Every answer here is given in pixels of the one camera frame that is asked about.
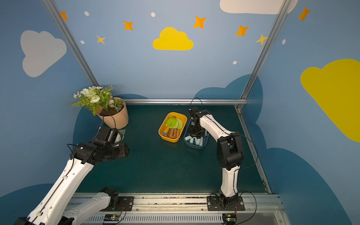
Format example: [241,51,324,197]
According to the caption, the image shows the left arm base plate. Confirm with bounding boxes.
[110,196,134,212]

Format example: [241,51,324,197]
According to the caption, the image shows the yellow storage box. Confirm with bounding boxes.
[158,112,188,143]

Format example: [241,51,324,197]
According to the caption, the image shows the green trowel yellow handle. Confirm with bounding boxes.
[162,116,177,136]

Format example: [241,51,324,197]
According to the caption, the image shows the green dustpan brush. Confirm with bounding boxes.
[115,129,126,143]

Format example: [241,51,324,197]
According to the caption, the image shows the left controller board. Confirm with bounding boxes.
[103,214,122,224]

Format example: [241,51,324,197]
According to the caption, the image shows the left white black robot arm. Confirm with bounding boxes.
[15,127,129,225]

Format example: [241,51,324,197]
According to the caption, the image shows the controller board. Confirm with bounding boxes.
[222,214,237,225]
[103,214,122,224]

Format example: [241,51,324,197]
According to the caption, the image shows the blue-grey storage box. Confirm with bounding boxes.
[183,122,210,150]

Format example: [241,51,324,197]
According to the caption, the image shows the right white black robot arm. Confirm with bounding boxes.
[188,107,245,206]

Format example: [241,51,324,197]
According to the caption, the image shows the terracotta pot with flowers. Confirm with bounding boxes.
[71,85,129,129]

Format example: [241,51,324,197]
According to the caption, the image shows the aluminium front rail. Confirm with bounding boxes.
[81,193,290,225]

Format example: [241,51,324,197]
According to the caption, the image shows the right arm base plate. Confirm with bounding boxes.
[206,194,245,212]

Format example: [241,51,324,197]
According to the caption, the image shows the green shovel wooden handle back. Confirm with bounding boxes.
[176,118,183,138]

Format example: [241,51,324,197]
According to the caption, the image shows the right controller board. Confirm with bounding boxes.
[222,214,237,225]

